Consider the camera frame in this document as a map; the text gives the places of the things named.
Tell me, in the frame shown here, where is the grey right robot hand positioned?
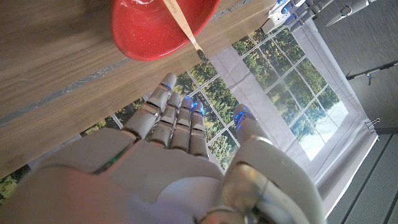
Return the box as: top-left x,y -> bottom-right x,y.
0,73 -> 327,224

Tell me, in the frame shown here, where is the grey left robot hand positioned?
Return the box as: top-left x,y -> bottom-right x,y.
261,0 -> 377,34

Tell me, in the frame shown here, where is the wooden toothbrush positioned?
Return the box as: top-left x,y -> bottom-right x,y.
163,0 -> 208,62

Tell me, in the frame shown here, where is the red bowl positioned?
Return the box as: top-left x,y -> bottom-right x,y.
111,0 -> 221,62

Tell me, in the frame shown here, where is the printed window backdrop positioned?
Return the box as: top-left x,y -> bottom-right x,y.
0,18 -> 381,218

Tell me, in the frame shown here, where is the black backdrop stand bar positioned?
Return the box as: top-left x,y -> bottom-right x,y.
346,60 -> 398,82

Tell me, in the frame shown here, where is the metal binder clip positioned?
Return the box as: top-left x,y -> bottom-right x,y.
364,117 -> 381,131

